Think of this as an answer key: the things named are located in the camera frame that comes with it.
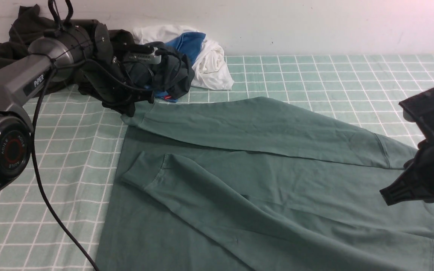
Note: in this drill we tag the dark brown crumpled garment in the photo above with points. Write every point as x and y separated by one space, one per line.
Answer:
30 26

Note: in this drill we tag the green long-sleeve shirt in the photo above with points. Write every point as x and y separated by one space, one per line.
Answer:
258 184

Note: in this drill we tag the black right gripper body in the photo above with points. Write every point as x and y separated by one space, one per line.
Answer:
416 183

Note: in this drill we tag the dark green crumpled garment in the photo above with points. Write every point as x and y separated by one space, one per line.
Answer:
140 74

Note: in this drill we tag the blue crumpled garment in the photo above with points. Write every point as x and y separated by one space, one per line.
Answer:
188 43

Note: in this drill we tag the white crumpled garment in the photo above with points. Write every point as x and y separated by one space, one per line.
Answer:
211 69

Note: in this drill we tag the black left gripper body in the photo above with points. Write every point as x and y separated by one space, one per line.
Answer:
108 79

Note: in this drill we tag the green checkered tablecloth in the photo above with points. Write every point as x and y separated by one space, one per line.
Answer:
78 142

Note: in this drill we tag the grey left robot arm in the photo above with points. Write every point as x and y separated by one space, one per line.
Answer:
75 45

